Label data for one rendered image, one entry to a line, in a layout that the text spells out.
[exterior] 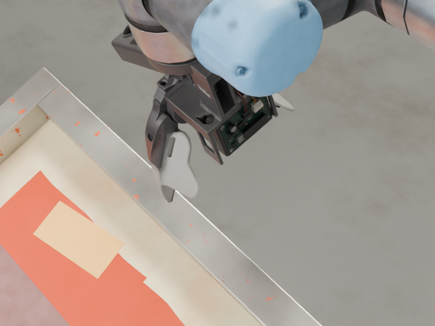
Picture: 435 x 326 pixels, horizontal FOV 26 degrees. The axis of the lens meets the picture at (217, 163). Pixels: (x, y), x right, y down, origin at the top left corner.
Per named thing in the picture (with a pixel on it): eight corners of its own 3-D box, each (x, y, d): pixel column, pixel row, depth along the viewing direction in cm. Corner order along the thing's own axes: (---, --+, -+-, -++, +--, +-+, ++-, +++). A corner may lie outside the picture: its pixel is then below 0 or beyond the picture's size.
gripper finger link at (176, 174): (175, 236, 88) (199, 156, 83) (137, 200, 91) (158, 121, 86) (200, 228, 90) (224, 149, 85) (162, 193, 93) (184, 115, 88)
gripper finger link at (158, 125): (146, 172, 87) (167, 92, 82) (136, 163, 88) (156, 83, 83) (184, 162, 90) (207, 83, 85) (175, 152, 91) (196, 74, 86)
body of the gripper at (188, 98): (220, 172, 84) (186, 92, 74) (161, 121, 88) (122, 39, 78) (282, 118, 85) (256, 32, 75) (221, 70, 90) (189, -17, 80)
